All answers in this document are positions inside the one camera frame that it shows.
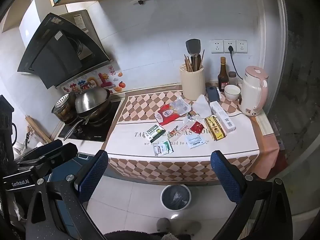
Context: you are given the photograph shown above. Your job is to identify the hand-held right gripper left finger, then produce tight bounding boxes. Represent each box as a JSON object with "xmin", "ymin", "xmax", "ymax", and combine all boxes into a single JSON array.
[{"xmin": 25, "ymin": 149, "xmax": 109, "ymax": 240}]

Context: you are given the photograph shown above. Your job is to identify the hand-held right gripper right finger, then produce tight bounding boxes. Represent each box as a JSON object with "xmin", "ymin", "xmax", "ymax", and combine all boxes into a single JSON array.
[{"xmin": 210, "ymin": 150, "xmax": 293, "ymax": 240}]

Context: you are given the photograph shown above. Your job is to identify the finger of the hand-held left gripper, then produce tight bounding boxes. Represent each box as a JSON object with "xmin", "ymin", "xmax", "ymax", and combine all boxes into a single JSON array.
[
  {"xmin": 15, "ymin": 139, "xmax": 63, "ymax": 162},
  {"xmin": 16, "ymin": 142, "xmax": 78, "ymax": 179}
]

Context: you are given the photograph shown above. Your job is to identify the long white cardboard box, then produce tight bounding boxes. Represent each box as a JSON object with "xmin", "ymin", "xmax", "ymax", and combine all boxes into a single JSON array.
[{"xmin": 209, "ymin": 101, "xmax": 236, "ymax": 133}]

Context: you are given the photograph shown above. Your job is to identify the round white trash bin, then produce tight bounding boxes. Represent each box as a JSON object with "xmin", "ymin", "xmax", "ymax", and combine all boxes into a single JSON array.
[{"xmin": 160, "ymin": 184, "xmax": 192, "ymax": 212}]

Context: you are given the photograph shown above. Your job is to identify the white tissue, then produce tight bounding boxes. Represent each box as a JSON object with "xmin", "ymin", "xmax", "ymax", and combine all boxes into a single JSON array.
[{"xmin": 192, "ymin": 94, "xmax": 212, "ymax": 118}]

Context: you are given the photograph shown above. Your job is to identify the wooden rolling pin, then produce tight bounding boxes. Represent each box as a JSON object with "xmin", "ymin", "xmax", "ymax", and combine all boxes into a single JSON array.
[{"xmin": 25, "ymin": 115, "xmax": 52, "ymax": 143}]

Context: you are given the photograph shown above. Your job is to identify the steel steamer pot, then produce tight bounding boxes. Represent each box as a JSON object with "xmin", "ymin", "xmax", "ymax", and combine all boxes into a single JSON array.
[{"xmin": 52, "ymin": 94, "xmax": 77, "ymax": 124}]

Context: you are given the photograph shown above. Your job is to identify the black induction cooktop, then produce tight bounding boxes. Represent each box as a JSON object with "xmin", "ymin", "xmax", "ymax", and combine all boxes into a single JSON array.
[{"xmin": 58, "ymin": 99, "xmax": 124, "ymax": 142}]

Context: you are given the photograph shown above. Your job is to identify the white printed sachet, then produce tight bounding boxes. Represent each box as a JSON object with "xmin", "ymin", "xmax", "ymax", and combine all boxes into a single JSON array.
[{"xmin": 186, "ymin": 134, "xmax": 206, "ymax": 149}]

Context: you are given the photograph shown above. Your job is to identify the checkered pink brown tablecloth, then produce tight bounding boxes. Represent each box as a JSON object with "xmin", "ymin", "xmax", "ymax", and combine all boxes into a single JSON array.
[{"xmin": 104, "ymin": 85, "xmax": 280, "ymax": 186}]

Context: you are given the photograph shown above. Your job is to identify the steel wok lid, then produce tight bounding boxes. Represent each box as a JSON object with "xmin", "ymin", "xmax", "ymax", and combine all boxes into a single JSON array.
[{"xmin": 74, "ymin": 86, "xmax": 111, "ymax": 114}]

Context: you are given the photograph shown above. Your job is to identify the long clear wrapper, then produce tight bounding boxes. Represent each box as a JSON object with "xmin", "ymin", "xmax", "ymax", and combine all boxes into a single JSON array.
[{"xmin": 168, "ymin": 122, "xmax": 192, "ymax": 142}]

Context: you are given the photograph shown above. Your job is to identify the grey slipper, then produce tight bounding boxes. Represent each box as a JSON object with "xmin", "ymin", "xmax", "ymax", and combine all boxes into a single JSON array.
[
  {"xmin": 180, "ymin": 221, "xmax": 202, "ymax": 236},
  {"xmin": 156, "ymin": 217, "xmax": 171, "ymax": 233}
]

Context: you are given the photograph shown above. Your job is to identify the green white sachet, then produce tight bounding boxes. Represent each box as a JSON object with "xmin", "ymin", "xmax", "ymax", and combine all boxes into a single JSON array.
[{"xmin": 153, "ymin": 141, "xmax": 174, "ymax": 157}]

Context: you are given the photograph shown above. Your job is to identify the green white small box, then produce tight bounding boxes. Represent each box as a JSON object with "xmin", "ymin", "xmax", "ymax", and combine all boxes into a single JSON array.
[{"xmin": 143, "ymin": 124, "xmax": 165, "ymax": 141}]

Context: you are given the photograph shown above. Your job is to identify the white ceramic bowl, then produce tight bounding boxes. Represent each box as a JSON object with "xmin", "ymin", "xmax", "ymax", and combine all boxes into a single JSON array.
[{"xmin": 224, "ymin": 84, "xmax": 241, "ymax": 102}]

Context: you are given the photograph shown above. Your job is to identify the dark blue phone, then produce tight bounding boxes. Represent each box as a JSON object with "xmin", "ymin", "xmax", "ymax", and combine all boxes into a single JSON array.
[{"xmin": 206, "ymin": 86, "xmax": 222, "ymax": 102}]

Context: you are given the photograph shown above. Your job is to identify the clear plastic bag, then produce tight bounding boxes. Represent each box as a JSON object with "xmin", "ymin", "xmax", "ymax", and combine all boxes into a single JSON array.
[{"xmin": 167, "ymin": 97, "xmax": 192, "ymax": 118}]

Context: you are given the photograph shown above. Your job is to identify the red snack packet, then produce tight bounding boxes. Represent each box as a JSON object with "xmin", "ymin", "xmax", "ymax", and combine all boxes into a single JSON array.
[{"xmin": 154, "ymin": 104, "xmax": 180, "ymax": 126}]

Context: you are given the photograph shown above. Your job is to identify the pink white electric kettle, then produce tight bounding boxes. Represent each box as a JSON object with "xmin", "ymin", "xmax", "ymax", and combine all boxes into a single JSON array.
[{"xmin": 239, "ymin": 66, "xmax": 268, "ymax": 117}]

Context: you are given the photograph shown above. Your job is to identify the black range hood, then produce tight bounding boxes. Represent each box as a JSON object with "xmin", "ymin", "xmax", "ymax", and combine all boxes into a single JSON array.
[{"xmin": 17, "ymin": 9, "xmax": 112, "ymax": 89}]

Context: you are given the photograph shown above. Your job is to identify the dark sauce bottle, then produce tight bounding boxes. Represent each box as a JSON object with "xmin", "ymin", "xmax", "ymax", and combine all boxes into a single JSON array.
[{"xmin": 217, "ymin": 57, "xmax": 230, "ymax": 92}]

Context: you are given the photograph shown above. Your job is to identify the cream utensil holder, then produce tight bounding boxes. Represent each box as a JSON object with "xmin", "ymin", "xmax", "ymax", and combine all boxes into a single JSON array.
[{"xmin": 180, "ymin": 64, "xmax": 205, "ymax": 100}]

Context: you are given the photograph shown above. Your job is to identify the bundle of wooden chopsticks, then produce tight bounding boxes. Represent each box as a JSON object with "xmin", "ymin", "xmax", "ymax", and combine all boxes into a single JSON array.
[{"xmin": 184, "ymin": 50, "xmax": 205, "ymax": 72}]

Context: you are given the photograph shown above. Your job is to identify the sliding glass door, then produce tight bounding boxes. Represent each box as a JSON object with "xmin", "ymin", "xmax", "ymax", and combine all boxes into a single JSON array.
[{"xmin": 260, "ymin": 0, "xmax": 320, "ymax": 217}]

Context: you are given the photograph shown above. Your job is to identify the white hood chimney cover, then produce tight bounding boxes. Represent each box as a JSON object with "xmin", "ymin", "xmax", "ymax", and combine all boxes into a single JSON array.
[{"xmin": 19, "ymin": 0, "xmax": 68, "ymax": 48}]

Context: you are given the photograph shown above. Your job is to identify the black spatula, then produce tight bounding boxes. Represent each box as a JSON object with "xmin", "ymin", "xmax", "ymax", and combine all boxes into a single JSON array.
[{"xmin": 185, "ymin": 39, "xmax": 201, "ymax": 65}]

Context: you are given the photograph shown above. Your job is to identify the dark wok with handle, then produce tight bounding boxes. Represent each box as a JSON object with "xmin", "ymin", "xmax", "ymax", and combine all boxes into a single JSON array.
[{"xmin": 63, "ymin": 107, "xmax": 113, "ymax": 142}]

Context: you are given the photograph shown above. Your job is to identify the colourful wall stickers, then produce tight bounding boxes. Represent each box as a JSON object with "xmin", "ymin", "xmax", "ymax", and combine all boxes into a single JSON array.
[{"xmin": 62, "ymin": 65, "xmax": 125, "ymax": 95}]

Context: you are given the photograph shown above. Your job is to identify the black plug cable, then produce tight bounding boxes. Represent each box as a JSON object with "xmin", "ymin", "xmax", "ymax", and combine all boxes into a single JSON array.
[{"xmin": 227, "ymin": 45, "xmax": 244, "ymax": 80}]

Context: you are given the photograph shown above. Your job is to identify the white wall outlet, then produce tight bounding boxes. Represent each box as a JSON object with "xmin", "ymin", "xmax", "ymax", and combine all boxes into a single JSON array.
[
  {"xmin": 210, "ymin": 39, "xmax": 224, "ymax": 54},
  {"xmin": 223, "ymin": 39, "xmax": 237, "ymax": 54},
  {"xmin": 236, "ymin": 40, "xmax": 248, "ymax": 54}
]

